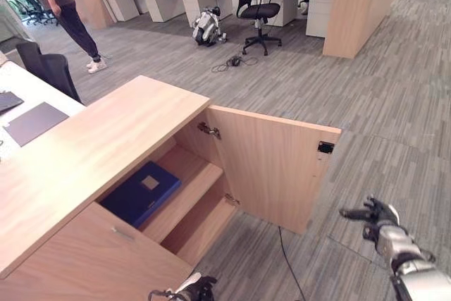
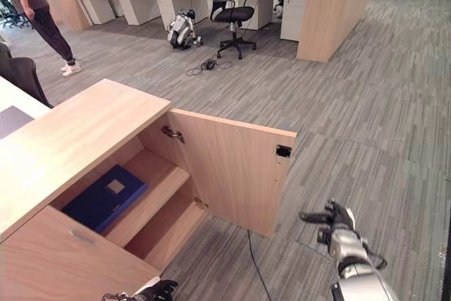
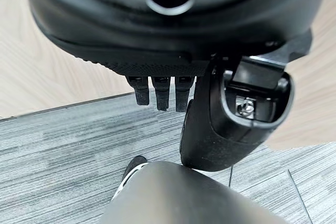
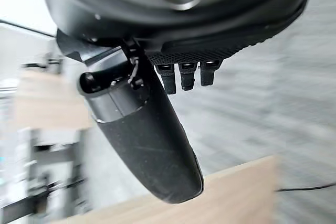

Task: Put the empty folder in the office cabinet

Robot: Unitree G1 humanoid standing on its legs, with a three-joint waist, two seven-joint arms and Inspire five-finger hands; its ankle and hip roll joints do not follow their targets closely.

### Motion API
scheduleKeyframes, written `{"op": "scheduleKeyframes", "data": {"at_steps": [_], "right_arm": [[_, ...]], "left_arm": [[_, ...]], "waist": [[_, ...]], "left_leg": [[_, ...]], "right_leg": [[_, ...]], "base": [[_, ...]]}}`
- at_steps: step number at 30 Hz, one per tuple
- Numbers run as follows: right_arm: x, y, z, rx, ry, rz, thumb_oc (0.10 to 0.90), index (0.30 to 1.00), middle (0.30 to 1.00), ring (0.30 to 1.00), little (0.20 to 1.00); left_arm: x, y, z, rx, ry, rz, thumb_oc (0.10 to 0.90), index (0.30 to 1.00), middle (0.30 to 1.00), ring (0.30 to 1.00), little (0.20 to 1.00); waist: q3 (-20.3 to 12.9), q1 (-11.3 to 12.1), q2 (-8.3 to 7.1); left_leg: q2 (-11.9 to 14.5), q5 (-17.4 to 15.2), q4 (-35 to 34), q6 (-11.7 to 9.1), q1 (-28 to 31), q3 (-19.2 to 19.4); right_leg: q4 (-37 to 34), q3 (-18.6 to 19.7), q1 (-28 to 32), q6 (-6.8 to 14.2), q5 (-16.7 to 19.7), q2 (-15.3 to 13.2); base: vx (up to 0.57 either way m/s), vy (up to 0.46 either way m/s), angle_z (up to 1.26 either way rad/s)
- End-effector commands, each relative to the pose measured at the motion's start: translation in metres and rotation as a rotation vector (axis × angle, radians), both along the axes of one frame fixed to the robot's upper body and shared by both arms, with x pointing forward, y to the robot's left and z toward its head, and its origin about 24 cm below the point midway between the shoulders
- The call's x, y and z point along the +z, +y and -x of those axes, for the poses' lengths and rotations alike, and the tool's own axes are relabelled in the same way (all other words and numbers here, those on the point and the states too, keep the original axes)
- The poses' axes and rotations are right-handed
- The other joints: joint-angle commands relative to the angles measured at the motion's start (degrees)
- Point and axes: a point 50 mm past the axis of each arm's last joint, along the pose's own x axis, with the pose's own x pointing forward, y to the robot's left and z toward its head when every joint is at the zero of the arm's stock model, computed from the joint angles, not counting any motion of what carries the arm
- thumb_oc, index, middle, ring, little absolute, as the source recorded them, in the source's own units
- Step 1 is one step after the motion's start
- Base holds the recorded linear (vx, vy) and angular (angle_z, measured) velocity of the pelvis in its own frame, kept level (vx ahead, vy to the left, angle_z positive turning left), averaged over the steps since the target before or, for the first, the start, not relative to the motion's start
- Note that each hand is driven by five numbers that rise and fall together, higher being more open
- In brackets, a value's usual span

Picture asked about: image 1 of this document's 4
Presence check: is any wooden cabinet shelf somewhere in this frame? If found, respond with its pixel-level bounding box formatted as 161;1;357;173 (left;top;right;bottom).
138;144;224;245

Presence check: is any dark laptop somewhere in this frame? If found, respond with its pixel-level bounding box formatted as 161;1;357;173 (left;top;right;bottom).
0;91;25;116

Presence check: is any black power adapter with cables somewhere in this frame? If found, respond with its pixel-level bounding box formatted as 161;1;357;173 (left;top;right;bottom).
211;51;257;73

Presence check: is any person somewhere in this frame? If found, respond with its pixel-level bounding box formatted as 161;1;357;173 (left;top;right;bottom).
4;0;107;75

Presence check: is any black mesh office chair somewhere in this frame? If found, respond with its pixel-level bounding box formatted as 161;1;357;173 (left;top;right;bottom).
229;0;283;57

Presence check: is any blue file folder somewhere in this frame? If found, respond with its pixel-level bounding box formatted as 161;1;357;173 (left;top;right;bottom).
99;160;183;229

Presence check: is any black floor cable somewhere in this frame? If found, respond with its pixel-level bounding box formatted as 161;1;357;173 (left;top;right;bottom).
278;226;308;301

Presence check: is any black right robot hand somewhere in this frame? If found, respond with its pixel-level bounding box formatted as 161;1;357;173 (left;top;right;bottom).
338;194;402;239

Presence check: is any silver door handle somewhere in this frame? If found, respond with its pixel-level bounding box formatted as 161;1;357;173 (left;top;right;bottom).
111;226;137;242

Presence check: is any white drawer pedestal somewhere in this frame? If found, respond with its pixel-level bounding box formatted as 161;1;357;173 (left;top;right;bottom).
142;0;187;23
261;0;299;27
304;0;335;38
180;0;234;29
105;0;140;23

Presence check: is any closed wooden cabinet door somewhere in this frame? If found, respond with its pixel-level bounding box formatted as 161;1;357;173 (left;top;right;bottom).
0;202;194;301

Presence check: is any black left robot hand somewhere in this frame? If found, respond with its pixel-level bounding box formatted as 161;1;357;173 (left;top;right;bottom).
175;272;218;301

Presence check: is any white desk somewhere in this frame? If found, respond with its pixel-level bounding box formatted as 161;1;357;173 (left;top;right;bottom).
0;60;87;175

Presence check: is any grey desk mat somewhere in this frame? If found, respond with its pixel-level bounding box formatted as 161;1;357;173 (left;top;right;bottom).
3;102;70;148

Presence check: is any white quadruped robot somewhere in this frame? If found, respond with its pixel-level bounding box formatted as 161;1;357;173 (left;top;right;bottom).
192;6;228;47

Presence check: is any tall wooden partition cabinet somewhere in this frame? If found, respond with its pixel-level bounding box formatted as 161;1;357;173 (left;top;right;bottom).
322;0;406;59

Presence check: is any wooden office cabinet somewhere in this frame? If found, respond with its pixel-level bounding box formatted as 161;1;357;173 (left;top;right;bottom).
0;75;237;301

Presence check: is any black chair back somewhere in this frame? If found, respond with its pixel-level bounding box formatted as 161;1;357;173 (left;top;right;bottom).
15;40;84;105

